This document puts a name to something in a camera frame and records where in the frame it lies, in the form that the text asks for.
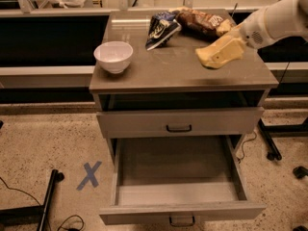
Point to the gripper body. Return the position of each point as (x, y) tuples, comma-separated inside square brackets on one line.
[(252, 30)]

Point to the open grey bottom drawer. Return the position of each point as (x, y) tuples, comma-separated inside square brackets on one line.
[(177, 181)]

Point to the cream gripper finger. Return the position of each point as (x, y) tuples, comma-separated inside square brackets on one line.
[(204, 51)]

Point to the grey middle drawer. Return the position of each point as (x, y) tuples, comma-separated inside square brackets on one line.
[(175, 123)]

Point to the black caster wheel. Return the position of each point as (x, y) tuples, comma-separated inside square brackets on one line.
[(300, 172)]

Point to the white bowl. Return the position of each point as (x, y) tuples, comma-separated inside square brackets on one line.
[(113, 56)]

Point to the brown chip bag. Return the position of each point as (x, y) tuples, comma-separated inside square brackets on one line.
[(208, 25)]

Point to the black stand leg left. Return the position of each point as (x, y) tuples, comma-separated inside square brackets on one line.
[(32, 214)]

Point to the blue tape cross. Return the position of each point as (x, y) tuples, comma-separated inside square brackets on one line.
[(90, 175)]

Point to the black stand leg right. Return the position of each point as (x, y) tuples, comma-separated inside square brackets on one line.
[(292, 130)]

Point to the grey drawer cabinet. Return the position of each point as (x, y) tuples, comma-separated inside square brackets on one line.
[(172, 78)]

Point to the yellow sponge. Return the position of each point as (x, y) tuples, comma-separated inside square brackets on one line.
[(207, 61)]

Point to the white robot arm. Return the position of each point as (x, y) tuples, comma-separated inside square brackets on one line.
[(265, 27)]

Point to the black stand leg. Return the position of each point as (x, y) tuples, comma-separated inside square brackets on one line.
[(32, 214), (292, 130)]

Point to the blue chip bag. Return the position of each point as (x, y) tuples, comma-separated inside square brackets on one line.
[(162, 27)]

